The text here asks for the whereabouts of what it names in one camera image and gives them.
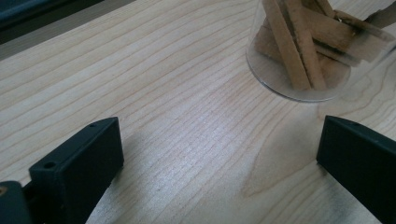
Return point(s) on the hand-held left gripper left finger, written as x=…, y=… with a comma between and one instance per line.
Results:
x=77, y=168

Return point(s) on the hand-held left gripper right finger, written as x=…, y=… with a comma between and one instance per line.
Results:
x=361, y=168

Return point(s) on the bunch of brown cinnamon sticks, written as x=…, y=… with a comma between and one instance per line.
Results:
x=299, y=59

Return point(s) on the glass jar with brown sticks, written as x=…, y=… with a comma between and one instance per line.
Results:
x=271, y=74

